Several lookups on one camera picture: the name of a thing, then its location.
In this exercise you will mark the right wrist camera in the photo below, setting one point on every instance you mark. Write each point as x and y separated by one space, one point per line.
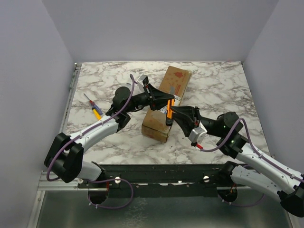
197 135

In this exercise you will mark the brown cardboard express box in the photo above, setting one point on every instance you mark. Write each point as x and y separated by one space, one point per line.
171 89

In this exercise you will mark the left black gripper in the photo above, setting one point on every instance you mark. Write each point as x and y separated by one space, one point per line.
153 95

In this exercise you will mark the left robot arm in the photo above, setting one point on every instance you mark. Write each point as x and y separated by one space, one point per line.
65 156

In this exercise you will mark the orange utility knife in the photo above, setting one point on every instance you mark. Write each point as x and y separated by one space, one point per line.
169 113

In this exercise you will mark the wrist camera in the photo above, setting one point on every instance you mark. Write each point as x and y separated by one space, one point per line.
142 83
197 135

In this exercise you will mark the red handled screwdriver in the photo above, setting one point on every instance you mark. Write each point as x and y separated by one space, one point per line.
90 101

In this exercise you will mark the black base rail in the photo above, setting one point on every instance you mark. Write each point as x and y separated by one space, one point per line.
153 181

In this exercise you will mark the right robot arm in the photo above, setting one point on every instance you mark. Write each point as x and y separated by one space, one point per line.
229 133

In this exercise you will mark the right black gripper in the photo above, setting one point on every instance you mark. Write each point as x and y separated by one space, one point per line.
194 119

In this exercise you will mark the clear plastic screw box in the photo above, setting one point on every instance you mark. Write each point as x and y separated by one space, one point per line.
128 85

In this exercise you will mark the aluminium frame rail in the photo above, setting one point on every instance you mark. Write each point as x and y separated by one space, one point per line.
39 197

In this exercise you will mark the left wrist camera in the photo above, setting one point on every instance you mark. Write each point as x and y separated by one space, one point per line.
142 83

